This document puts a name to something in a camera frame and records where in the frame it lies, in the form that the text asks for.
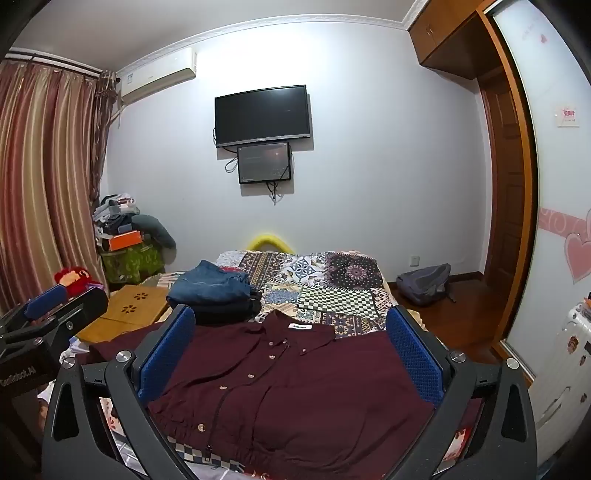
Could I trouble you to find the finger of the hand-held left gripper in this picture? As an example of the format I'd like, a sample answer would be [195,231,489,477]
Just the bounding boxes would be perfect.
[0,289,110,352]
[0,284,72,325]

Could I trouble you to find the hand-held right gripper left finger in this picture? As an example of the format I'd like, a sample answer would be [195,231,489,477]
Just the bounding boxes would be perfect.
[41,304,199,480]

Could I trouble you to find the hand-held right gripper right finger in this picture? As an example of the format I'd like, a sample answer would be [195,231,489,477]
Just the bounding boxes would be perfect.
[385,305,539,480]

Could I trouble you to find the maroon button shirt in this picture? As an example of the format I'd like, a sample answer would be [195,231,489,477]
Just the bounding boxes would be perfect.
[90,309,483,468]

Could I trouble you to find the folded dark clothes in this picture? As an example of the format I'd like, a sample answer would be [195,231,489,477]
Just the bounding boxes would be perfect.
[184,286,265,325]

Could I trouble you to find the pile of mixed clothes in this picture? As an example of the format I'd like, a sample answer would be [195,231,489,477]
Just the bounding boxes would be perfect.
[92,193,140,234]

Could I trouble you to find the red plush toy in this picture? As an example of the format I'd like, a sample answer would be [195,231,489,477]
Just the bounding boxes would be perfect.
[54,265,105,297]

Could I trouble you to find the wooden folding table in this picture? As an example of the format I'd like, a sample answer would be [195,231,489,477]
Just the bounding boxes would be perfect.
[74,285,168,345]

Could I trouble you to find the green patterned bag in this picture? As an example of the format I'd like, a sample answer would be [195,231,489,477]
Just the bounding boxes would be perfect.
[100,244,166,284]

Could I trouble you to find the grey backpack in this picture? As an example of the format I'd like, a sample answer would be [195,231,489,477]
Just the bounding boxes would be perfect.
[396,263,457,306]

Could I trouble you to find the floral bed sheet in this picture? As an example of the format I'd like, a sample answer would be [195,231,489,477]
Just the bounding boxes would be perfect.
[98,396,139,462]

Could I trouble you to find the orange box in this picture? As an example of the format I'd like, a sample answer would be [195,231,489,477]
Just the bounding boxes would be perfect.
[108,231,144,253]

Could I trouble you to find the folded blue jeans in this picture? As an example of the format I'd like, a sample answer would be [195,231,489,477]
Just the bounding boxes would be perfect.
[166,260,253,308]

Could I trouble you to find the patchwork bedspread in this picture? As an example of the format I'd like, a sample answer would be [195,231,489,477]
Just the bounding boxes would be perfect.
[152,249,398,480]

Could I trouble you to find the striped red curtain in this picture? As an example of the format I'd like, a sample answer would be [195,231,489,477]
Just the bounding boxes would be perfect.
[0,58,117,315]

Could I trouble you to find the white appliance with stickers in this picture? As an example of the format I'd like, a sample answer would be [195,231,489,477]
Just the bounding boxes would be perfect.
[534,295,591,463]

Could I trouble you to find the yellow curved bed guard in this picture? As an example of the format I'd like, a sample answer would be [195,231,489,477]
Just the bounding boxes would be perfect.
[246,234,297,255]

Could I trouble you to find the brown wooden door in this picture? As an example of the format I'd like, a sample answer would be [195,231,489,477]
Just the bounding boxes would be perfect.
[479,68,528,334]

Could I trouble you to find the white wardrobe door pink hearts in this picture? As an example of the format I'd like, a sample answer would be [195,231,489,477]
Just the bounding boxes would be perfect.
[488,0,591,464]

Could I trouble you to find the white air conditioner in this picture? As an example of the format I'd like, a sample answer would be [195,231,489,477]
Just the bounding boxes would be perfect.
[117,46,199,105]

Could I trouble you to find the pink square door sticker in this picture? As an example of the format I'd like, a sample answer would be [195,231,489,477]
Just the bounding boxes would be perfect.
[556,103,583,128]

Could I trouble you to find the brown wooden overhead cabinet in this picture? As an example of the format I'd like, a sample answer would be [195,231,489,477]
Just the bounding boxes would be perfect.
[408,0,498,80]

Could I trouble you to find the small black wall monitor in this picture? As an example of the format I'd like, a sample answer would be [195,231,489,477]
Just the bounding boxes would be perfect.
[237,141,293,185]

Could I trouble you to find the dark curtain rail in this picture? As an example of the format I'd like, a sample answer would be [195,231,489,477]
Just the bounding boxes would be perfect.
[2,51,103,79]

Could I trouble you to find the black wall television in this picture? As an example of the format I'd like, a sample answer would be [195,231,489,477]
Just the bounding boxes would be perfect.
[214,84,313,149]

